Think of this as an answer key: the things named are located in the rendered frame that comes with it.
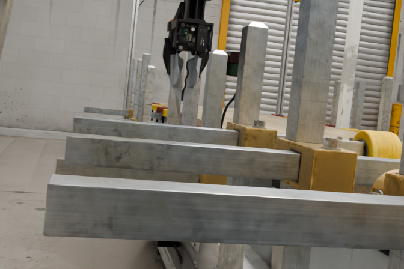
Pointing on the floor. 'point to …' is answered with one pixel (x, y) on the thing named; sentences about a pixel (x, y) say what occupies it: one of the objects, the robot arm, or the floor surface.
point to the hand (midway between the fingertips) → (181, 94)
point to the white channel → (351, 47)
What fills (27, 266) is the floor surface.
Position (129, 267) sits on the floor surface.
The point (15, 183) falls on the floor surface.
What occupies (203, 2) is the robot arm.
